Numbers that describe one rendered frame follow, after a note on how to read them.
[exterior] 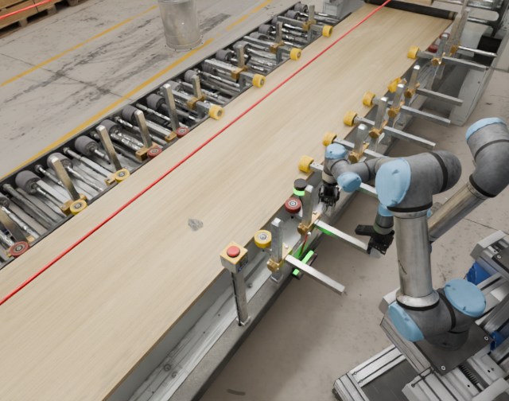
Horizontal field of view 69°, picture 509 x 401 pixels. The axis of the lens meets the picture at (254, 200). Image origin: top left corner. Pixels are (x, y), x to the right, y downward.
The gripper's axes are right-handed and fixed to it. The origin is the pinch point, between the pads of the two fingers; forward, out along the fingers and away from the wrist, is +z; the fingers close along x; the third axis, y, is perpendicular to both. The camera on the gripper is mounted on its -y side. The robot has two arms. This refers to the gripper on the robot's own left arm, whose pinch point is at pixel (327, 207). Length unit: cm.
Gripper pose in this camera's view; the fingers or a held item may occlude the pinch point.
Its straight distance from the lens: 170.4
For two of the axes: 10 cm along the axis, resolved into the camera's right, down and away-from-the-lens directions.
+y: -2.9, 7.0, -6.5
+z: 0.4, 6.9, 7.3
